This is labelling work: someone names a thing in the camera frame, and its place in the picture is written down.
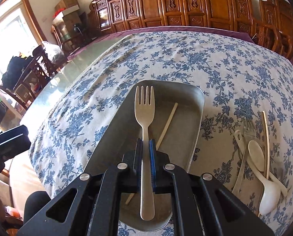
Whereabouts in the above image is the light wooden chopstick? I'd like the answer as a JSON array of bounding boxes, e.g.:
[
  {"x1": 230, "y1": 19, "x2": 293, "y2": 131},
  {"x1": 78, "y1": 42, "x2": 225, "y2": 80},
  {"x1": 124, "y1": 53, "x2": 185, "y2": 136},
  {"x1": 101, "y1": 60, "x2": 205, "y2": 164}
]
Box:
[{"x1": 125, "y1": 102, "x2": 178, "y2": 205}]

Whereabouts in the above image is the beige plastic fork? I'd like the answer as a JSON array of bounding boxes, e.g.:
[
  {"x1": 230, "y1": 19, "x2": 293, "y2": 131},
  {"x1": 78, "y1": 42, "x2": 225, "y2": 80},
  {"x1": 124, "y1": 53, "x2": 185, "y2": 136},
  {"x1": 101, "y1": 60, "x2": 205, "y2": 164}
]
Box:
[{"x1": 135, "y1": 86, "x2": 155, "y2": 220}]

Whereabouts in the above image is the white ceramic soup spoon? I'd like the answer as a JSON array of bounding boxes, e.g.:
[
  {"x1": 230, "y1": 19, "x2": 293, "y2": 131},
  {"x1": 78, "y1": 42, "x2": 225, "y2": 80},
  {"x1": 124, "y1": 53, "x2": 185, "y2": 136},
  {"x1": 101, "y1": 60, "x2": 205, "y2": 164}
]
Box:
[{"x1": 247, "y1": 155, "x2": 281, "y2": 215}]

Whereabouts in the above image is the grey metal tray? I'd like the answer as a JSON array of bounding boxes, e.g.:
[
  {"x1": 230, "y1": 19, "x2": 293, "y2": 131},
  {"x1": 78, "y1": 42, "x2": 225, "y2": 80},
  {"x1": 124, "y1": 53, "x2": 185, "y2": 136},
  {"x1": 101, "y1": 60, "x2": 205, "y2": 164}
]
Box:
[{"x1": 84, "y1": 80, "x2": 205, "y2": 232}]

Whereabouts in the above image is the dark wooden dining chair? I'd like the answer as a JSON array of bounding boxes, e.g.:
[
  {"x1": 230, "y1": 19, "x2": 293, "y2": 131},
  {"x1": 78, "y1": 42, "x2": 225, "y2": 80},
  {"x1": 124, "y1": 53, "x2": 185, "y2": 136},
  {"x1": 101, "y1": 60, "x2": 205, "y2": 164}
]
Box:
[{"x1": 0, "y1": 45, "x2": 67, "y2": 110}]

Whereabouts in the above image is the metal fork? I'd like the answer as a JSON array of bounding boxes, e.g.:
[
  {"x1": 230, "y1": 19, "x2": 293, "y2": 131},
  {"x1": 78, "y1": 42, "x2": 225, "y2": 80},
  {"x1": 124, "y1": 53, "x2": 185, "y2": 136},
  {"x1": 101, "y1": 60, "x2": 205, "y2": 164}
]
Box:
[{"x1": 243, "y1": 119, "x2": 256, "y2": 142}]

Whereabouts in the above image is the brown wooden chopstick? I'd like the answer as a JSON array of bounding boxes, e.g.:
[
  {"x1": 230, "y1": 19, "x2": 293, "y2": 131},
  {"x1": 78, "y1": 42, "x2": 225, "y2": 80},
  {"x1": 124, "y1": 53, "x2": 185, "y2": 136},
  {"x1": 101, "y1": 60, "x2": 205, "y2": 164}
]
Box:
[{"x1": 261, "y1": 111, "x2": 270, "y2": 179}]

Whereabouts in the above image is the blue floral tablecloth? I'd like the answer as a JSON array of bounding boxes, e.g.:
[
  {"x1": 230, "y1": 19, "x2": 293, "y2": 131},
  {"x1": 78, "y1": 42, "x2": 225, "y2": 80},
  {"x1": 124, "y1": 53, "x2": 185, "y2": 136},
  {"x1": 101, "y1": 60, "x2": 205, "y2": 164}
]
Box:
[{"x1": 30, "y1": 31, "x2": 293, "y2": 235}]

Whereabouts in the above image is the purple bench cushion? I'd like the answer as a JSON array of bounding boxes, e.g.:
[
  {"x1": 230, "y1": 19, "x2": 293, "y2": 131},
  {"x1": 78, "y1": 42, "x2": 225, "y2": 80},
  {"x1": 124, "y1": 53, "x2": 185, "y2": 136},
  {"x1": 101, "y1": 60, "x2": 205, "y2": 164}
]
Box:
[{"x1": 67, "y1": 26, "x2": 254, "y2": 62}]

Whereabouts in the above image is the cardboard boxes stack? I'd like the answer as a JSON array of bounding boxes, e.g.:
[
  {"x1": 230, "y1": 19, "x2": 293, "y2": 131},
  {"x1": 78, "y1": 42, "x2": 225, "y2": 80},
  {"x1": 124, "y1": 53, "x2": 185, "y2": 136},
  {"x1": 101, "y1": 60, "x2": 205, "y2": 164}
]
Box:
[{"x1": 52, "y1": 0, "x2": 81, "y2": 32}]

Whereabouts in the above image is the carved wooden long bench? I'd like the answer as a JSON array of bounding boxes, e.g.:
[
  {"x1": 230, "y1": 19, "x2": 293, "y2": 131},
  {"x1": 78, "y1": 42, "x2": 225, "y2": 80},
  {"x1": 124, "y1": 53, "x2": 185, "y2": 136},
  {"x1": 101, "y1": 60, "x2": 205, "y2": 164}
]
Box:
[{"x1": 87, "y1": 0, "x2": 293, "y2": 60}]

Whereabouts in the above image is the carved wooden armchair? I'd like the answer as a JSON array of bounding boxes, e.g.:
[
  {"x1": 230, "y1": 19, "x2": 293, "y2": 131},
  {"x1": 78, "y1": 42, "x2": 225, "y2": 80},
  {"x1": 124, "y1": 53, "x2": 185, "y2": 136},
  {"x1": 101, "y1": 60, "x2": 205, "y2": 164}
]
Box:
[{"x1": 259, "y1": 0, "x2": 293, "y2": 59}]

